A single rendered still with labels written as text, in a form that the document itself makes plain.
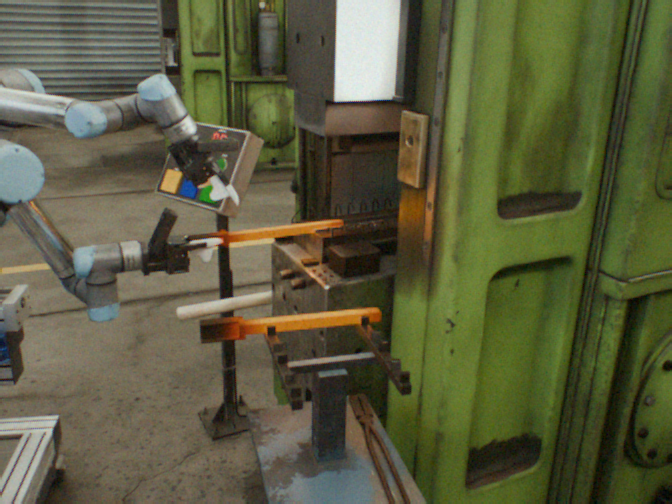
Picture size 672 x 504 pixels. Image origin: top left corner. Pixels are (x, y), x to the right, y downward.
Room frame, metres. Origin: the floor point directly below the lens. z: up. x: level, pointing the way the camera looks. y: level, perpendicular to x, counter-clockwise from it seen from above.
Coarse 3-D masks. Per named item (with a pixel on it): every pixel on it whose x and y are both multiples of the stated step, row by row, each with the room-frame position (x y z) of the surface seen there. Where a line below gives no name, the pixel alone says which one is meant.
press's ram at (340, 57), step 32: (288, 0) 1.87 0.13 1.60; (320, 0) 1.69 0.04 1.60; (352, 0) 1.63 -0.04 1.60; (384, 0) 1.67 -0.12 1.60; (288, 32) 1.87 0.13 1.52; (320, 32) 1.69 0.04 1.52; (352, 32) 1.64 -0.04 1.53; (384, 32) 1.68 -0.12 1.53; (288, 64) 1.87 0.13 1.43; (320, 64) 1.69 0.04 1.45; (352, 64) 1.64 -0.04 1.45; (384, 64) 1.68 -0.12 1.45; (320, 96) 1.69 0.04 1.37; (352, 96) 1.64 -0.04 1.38; (384, 96) 1.68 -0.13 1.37
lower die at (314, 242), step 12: (336, 216) 1.90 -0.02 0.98; (348, 216) 1.87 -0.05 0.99; (360, 216) 1.87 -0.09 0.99; (372, 216) 1.84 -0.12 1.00; (324, 228) 1.72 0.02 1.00; (336, 228) 1.73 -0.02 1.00; (348, 228) 1.75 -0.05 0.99; (372, 228) 1.75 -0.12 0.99; (384, 228) 1.75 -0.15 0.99; (396, 228) 1.77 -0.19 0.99; (300, 240) 1.79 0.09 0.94; (312, 240) 1.72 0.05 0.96; (324, 240) 1.66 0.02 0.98; (336, 240) 1.68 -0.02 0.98; (348, 240) 1.70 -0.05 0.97; (312, 252) 1.71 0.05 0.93; (324, 252) 1.66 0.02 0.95; (384, 252) 1.75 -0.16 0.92
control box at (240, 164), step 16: (208, 128) 2.20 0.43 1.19; (224, 128) 2.16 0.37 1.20; (240, 144) 2.08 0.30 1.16; (256, 144) 2.12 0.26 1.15; (240, 160) 2.06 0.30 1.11; (256, 160) 2.11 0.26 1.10; (160, 176) 2.21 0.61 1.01; (240, 176) 2.06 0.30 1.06; (160, 192) 2.17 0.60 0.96; (176, 192) 2.13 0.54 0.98; (240, 192) 2.05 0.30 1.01; (208, 208) 2.03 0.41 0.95; (224, 208) 2.00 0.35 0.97
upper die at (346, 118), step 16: (304, 96) 1.77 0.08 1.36; (304, 112) 1.77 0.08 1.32; (320, 112) 1.68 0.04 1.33; (336, 112) 1.67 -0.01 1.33; (352, 112) 1.70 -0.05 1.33; (368, 112) 1.72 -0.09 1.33; (384, 112) 1.74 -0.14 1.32; (400, 112) 1.76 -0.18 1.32; (320, 128) 1.68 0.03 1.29; (336, 128) 1.67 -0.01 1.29; (352, 128) 1.70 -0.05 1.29; (368, 128) 1.72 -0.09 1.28; (384, 128) 1.74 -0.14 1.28; (400, 128) 1.77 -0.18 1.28
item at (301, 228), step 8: (296, 224) 1.71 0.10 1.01; (304, 224) 1.72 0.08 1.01; (312, 224) 1.72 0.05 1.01; (320, 224) 1.73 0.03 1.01; (328, 224) 1.74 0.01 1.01; (336, 224) 1.75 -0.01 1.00; (224, 232) 1.61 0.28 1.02; (232, 232) 1.63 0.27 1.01; (240, 232) 1.63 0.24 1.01; (248, 232) 1.63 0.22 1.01; (256, 232) 1.64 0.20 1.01; (264, 232) 1.65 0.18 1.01; (272, 232) 1.66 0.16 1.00; (280, 232) 1.67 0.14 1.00; (288, 232) 1.68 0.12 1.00; (296, 232) 1.69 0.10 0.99; (304, 232) 1.70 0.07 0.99; (312, 232) 1.71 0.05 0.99; (192, 240) 1.56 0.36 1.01; (224, 240) 1.59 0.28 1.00; (232, 240) 1.60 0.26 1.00; (240, 240) 1.62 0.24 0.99; (248, 240) 1.63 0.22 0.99
